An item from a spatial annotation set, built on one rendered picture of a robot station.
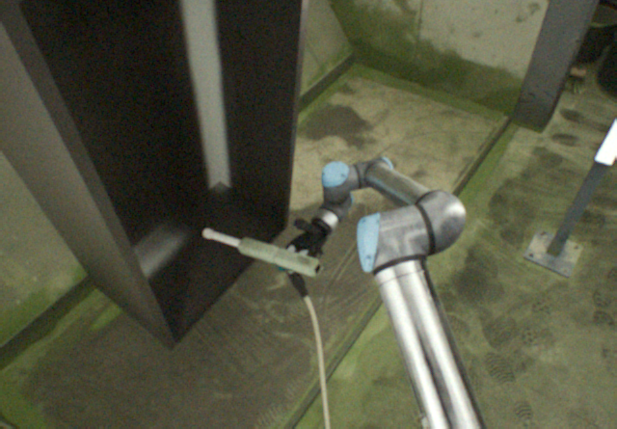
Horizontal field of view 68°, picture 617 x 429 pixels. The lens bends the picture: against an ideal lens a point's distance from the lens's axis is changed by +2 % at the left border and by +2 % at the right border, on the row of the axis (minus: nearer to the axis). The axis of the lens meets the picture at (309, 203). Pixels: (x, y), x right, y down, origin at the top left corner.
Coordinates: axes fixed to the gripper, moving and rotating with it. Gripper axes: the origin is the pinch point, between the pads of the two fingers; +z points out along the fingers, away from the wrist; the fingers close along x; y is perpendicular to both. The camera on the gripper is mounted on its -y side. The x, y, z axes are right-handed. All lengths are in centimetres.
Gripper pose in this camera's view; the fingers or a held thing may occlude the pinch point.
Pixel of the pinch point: (286, 266)
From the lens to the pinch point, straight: 144.8
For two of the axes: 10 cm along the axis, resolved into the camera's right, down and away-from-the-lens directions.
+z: -5.2, 6.6, -5.4
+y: 2.5, 7.2, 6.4
